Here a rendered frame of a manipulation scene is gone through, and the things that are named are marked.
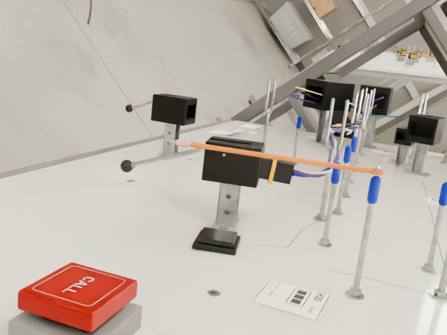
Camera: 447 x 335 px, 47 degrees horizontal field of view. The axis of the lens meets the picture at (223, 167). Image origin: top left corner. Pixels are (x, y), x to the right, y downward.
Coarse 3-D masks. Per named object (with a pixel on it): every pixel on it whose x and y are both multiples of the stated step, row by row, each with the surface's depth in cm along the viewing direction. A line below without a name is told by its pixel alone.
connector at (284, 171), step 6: (264, 162) 51; (270, 162) 51; (282, 162) 51; (288, 162) 52; (264, 168) 51; (270, 168) 51; (276, 168) 51; (282, 168) 51; (288, 168) 51; (264, 174) 51; (276, 174) 51; (282, 174) 51; (288, 174) 51; (276, 180) 51; (282, 180) 51; (288, 180) 51
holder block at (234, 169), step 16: (224, 144) 50; (240, 144) 51; (256, 144) 52; (208, 160) 51; (224, 160) 51; (240, 160) 51; (256, 160) 50; (208, 176) 51; (224, 176) 51; (240, 176) 51; (256, 176) 51
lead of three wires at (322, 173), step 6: (336, 144) 58; (336, 150) 57; (336, 156) 56; (330, 168) 54; (294, 174) 52; (300, 174) 53; (306, 174) 52; (312, 174) 53; (318, 174) 53; (324, 174) 53
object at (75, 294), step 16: (64, 272) 32; (80, 272) 32; (96, 272) 32; (32, 288) 29; (48, 288) 29; (64, 288) 30; (80, 288) 30; (96, 288) 30; (112, 288) 30; (128, 288) 31; (32, 304) 29; (48, 304) 28; (64, 304) 28; (80, 304) 28; (96, 304) 28; (112, 304) 29; (64, 320) 28; (80, 320) 28; (96, 320) 28
